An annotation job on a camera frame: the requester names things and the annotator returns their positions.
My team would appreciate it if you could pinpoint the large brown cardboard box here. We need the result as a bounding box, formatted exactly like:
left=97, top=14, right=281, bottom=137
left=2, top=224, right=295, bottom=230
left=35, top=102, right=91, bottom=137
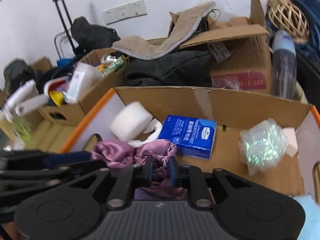
left=179, top=0, right=272, bottom=94

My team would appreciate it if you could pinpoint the white wall socket panel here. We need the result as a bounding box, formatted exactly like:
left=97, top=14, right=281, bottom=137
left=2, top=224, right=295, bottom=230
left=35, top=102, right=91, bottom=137
left=103, top=0, right=148, bottom=25

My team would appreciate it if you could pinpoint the dark blue satin cloth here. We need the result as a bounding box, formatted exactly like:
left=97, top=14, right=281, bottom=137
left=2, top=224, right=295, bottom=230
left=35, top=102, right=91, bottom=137
left=266, top=0, right=319, bottom=63

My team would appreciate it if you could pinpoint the black trolley handle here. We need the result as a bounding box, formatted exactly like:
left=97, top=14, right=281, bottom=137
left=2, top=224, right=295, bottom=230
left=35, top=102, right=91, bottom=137
left=38, top=0, right=78, bottom=55

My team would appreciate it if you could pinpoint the orange-rimmed cardboard tray box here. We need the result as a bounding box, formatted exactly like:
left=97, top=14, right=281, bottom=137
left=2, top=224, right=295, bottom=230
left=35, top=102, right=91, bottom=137
left=63, top=87, right=319, bottom=196

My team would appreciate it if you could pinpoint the light blue plush toy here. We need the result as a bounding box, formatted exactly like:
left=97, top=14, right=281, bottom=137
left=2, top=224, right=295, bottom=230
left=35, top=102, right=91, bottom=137
left=293, top=195, right=320, bottom=240

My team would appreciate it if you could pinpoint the iridescent glitter plastic bag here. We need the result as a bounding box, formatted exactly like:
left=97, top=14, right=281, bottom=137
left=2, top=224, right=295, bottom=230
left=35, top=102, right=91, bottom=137
left=238, top=118, right=289, bottom=176

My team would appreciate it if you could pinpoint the white wedge sponge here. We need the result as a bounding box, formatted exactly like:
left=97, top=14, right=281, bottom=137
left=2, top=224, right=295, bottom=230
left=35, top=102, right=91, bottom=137
left=283, top=127, right=298, bottom=157

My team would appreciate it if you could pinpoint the woven rattan ball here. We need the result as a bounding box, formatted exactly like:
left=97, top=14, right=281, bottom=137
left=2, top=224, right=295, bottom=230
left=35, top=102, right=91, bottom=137
left=267, top=0, right=310, bottom=44

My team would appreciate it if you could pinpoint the blue-capped water bottle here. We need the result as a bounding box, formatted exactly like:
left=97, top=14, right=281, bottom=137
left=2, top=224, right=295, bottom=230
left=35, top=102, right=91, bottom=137
left=271, top=30, right=297, bottom=99

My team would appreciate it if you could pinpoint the beige fleece mat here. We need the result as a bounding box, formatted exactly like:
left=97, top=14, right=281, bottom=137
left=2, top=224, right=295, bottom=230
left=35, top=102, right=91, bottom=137
left=111, top=1, right=217, bottom=61

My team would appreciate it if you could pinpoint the small open cardboard box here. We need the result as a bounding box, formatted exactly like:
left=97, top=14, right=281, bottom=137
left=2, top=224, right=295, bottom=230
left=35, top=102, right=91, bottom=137
left=37, top=48, right=130, bottom=127

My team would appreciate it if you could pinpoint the pink satin cloth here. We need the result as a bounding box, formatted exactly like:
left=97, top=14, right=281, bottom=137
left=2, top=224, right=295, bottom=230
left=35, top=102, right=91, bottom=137
left=91, top=139, right=188, bottom=200

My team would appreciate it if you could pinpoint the dark green backpack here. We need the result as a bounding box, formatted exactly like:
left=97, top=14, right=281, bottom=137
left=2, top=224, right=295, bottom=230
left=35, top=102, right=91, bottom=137
left=3, top=59, right=35, bottom=98

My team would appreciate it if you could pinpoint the white plastic bottle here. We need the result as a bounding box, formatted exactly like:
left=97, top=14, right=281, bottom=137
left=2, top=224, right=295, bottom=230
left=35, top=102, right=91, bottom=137
left=2, top=80, right=49, bottom=120

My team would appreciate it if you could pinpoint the black folded garment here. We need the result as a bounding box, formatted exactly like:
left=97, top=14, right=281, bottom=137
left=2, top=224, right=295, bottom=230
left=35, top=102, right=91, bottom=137
left=124, top=51, right=212, bottom=87

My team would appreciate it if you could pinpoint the blue tissue pack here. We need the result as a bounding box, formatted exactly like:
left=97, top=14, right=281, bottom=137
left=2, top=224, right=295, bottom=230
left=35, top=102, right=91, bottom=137
left=158, top=115, right=217, bottom=160

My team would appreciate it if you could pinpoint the black bag on trolley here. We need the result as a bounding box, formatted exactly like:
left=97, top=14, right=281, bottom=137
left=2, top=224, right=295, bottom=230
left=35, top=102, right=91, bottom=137
left=71, top=16, right=120, bottom=53

